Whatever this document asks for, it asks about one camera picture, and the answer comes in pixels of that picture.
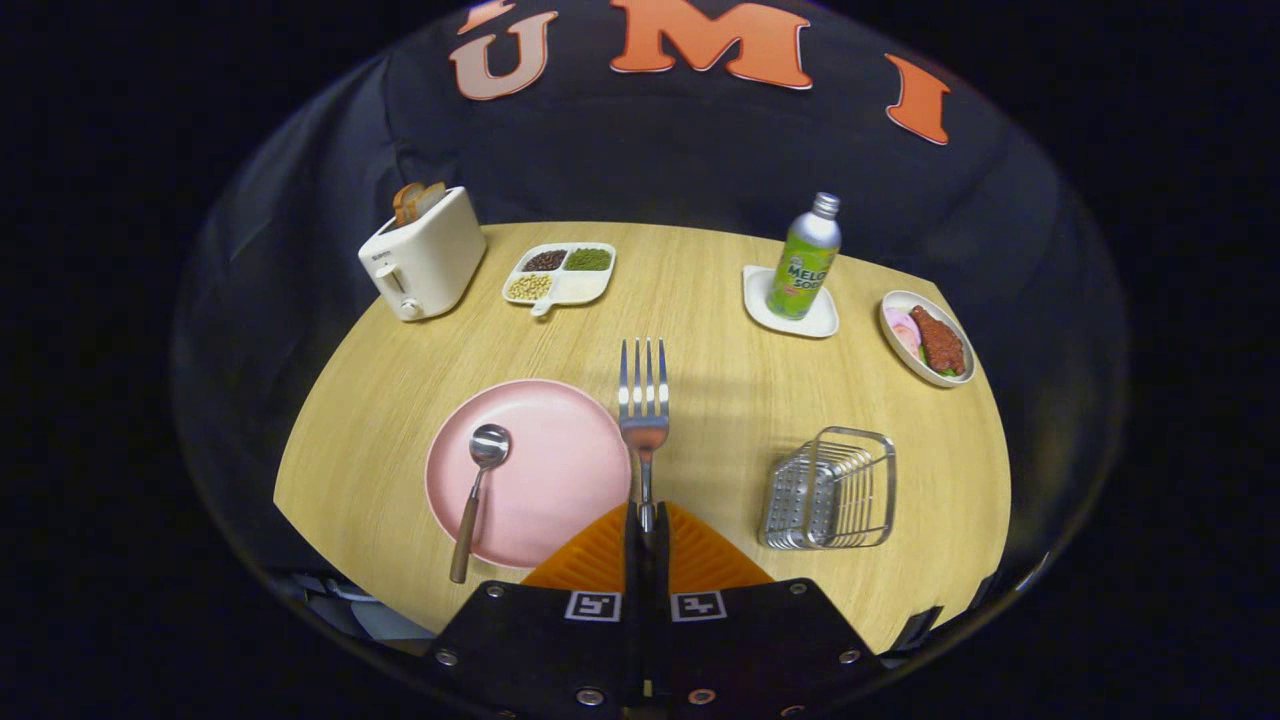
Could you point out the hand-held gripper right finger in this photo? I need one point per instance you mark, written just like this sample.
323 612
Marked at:
660 570

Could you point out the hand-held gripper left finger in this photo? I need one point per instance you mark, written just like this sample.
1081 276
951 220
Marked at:
632 570

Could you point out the metal fork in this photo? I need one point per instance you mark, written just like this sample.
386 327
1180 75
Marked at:
645 425

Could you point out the pink round plate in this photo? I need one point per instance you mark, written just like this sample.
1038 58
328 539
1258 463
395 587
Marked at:
560 470

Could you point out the white divided snack dish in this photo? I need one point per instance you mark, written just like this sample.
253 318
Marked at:
575 288

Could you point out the white square coaster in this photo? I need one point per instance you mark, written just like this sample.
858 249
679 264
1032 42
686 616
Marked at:
822 322

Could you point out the pale yellow beans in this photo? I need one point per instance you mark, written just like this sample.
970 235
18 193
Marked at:
530 287

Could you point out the green beans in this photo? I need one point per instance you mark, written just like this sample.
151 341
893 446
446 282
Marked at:
588 259

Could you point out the dark brown beans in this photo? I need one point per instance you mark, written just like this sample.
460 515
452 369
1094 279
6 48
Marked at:
545 261

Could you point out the green soda bottle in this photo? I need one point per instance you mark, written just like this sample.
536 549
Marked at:
800 275

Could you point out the pink ham slices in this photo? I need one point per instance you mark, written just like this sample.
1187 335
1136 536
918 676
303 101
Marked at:
900 328

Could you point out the white oval dish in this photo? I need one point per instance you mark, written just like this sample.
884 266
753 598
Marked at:
962 375

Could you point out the red-brown meat piece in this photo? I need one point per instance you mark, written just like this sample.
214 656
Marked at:
940 343

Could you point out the white toaster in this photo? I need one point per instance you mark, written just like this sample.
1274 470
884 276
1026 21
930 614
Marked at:
425 265

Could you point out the black backdrop cloth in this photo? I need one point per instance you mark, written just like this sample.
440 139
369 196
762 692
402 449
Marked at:
650 150

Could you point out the brown toast slice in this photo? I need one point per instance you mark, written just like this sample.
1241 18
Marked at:
403 203
432 198

